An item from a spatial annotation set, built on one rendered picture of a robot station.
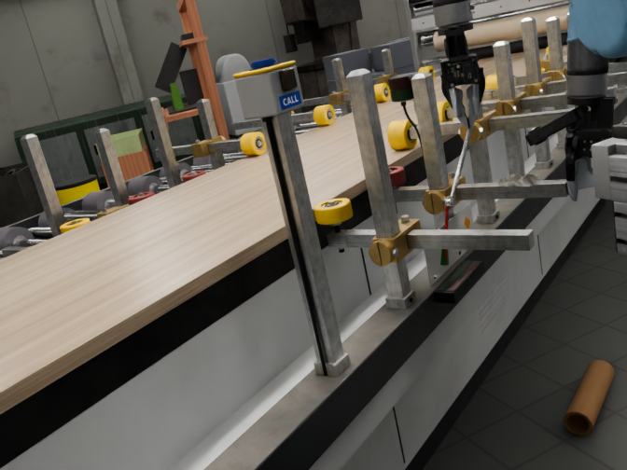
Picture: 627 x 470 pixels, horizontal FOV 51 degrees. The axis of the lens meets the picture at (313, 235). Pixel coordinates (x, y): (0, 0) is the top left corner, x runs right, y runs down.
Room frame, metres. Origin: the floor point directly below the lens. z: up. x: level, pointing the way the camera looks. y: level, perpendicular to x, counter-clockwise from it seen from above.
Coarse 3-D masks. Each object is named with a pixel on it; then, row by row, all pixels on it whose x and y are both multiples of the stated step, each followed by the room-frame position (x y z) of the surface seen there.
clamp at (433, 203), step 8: (448, 176) 1.49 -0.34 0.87; (464, 176) 1.47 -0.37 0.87; (432, 192) 1.39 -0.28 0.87; (440, 192) 1.39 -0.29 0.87; (448, 192) 1.39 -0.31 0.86; (424, 200) 1.39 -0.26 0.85; (432, 200) 1.38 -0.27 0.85; (440, 200) 1.37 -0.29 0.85; (456, 200) 1.42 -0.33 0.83; (432, 208) 1.38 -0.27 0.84; (440, 208) 1.37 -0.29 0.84
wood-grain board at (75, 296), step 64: (512, 64) 3.30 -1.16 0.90; (320, 128) 2.57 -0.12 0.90; (384, 128) 2.22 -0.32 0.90; (192, 192) 1.84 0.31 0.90; (256, 192) 1.65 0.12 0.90; (320, 192) 1.49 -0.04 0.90; (64, 256) 1.42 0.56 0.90; (128, 256) 1.30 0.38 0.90; (192, 256) 1.20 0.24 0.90; (256, 256) 1.19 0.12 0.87; (0, 320) 1.08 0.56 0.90; (64, 320) 1.00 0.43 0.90; (128, 320) 0.95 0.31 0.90; (0, 384) 0.81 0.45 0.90
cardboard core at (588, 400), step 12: (600, 360) 1.83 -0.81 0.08; (588, 372) 1.79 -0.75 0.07; (600, 372) 1.77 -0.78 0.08; (612, 372) 1.80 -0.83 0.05; (588, 384) 1.72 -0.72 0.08; (600, 384) 1.72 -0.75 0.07; (576, 396) 1.68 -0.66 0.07; (588, 396) 1.66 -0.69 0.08; (600, 396) 1.68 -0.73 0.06; (576, 408) 1.62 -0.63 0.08; (588, 408) 1.61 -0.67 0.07; (600, 408) 1.66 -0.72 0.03; (564, 420) 1.62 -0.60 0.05; (576, 420) 1.65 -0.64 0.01; (588, 420) 1.58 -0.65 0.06; (576, 432) 1.61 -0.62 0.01; (588, 432) 1.58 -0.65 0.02
